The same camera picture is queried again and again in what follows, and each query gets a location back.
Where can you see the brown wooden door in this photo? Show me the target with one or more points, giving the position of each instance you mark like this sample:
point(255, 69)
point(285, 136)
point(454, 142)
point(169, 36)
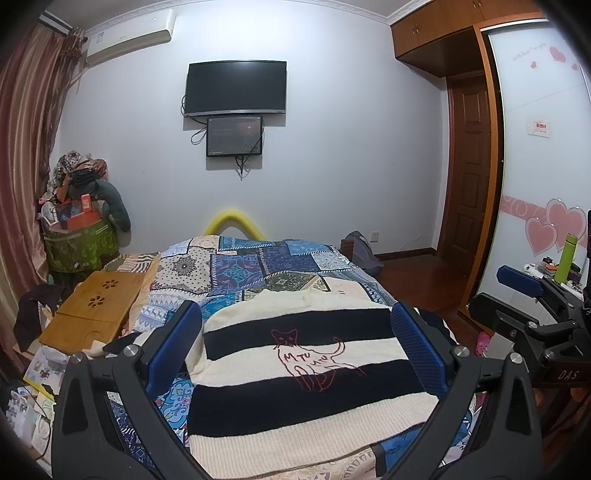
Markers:
point(468, 174)

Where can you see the green storage basket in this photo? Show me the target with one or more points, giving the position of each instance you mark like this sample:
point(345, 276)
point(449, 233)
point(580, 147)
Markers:
point(87, 249)

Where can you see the pile of patterned clothes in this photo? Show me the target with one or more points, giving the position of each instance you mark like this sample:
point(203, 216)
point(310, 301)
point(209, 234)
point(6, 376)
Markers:
point(75, 168)

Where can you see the white wardrobe sliding door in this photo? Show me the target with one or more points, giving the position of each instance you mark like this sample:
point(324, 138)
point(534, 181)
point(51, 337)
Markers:
point(545, 192)

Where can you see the small wall monitor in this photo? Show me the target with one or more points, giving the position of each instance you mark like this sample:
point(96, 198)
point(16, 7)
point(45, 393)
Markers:
point(232, 136)

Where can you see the wooden overhead cabinet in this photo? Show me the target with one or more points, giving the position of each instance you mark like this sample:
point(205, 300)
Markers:
point(440, 37)

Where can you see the pink slipper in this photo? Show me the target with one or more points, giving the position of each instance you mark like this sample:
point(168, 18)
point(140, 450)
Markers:
point(482, 344)

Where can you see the wooden lap desk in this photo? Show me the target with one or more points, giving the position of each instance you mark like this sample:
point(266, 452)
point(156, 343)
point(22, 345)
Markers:
point(95, 311)

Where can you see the grey backpack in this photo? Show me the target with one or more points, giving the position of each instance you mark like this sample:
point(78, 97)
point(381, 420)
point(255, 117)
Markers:
point(357, 249)

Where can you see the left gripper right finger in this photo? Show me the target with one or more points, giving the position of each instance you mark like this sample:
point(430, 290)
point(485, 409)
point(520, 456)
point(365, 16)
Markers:
point(506, 442)

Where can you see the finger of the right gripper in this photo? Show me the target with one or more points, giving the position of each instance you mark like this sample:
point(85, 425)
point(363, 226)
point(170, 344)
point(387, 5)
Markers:
point(520, 281)

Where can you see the yellow foam tube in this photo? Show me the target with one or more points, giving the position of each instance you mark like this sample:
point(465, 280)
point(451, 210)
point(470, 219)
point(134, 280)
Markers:
point(235, 219)

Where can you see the large wall television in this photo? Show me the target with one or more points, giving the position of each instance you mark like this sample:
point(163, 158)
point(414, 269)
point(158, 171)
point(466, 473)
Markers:
point(236, 87)

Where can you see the blue patchwork bedspread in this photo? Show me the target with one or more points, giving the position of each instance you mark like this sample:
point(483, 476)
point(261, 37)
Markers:
point(216, 272)

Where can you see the striped pink curtain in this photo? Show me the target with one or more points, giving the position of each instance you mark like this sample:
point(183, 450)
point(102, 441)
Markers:
point(34, 84)

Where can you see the dark green jacket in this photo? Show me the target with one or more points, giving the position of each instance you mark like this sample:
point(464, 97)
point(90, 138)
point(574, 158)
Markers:
point(113, 206)

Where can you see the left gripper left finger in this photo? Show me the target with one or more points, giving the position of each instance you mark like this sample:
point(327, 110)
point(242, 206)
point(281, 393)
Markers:
point(86, 441)

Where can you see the white air conditioner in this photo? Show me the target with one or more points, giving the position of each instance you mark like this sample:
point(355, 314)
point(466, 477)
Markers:
point(140, 32)

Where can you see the orange box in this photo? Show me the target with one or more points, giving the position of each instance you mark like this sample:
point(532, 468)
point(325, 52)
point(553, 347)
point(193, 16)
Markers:
point(82, 220)

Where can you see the green water bottle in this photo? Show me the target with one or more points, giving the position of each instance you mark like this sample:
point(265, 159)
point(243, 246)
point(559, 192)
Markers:
point(566, 260)

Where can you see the black and cream striped sweater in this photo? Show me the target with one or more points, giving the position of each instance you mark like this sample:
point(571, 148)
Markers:
point(287, 380)

